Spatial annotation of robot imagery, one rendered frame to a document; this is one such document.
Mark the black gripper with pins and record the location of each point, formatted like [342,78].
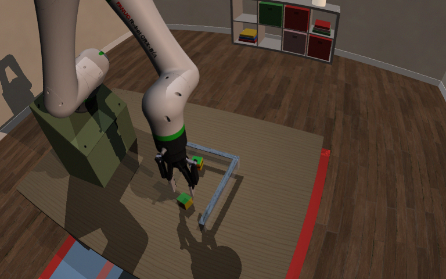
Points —
[180,161]

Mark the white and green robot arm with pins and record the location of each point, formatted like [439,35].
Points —
[64,93]

